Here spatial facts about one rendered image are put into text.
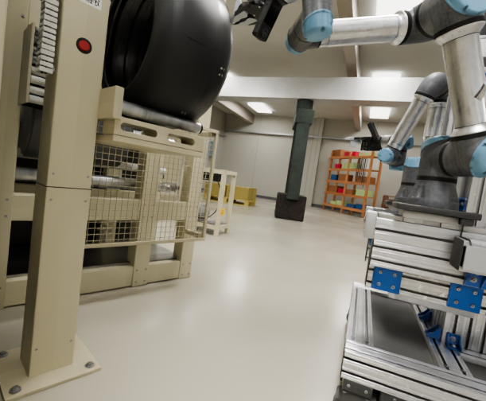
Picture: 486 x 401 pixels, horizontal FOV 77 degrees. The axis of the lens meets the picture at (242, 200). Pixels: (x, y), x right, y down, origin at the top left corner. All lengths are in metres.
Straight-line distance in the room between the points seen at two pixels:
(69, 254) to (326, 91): 6.30
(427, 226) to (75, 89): 1.18
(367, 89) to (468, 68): 5.84
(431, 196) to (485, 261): 0.24
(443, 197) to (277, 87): 6.27
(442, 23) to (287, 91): 6.13
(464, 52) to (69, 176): 1.19
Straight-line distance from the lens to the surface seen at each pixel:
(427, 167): 1.16
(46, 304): 1.19
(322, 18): 0.89
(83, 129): 1.11
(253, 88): 7.38
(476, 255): 1.05
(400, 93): 6.86
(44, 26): 1.14
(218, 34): 1.18
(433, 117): 1.84
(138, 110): 1.10
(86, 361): 1.33
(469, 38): 1.08
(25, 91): 1.49
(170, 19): 1.11
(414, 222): 1.14
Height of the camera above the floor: 0.72
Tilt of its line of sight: 4 degrees down
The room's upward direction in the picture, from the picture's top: 8 degrees clockwise
